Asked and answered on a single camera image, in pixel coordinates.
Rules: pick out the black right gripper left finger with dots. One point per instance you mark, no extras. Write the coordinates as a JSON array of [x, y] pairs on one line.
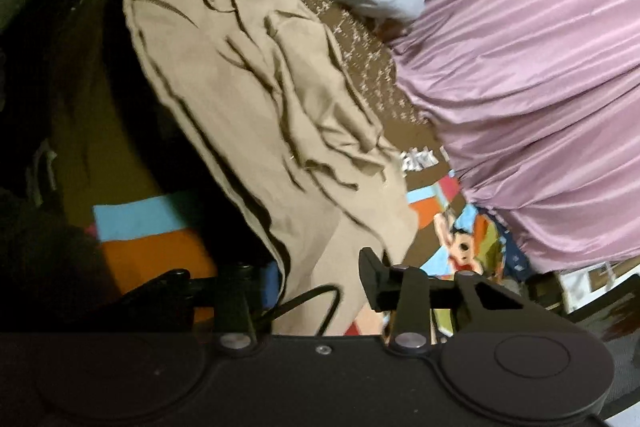
[[241, 301]]

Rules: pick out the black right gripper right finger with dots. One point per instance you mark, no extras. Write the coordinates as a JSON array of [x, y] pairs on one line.
[[401, 292]]

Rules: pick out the beige large garment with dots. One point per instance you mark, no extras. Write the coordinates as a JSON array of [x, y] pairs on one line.
[[260, 89]]

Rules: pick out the brown colourful cartoon bedspread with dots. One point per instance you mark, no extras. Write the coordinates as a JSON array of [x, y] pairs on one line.
[[118, 147]]

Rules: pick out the pink pleated curtain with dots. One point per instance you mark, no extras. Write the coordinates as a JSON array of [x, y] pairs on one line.
[[537, 105]]

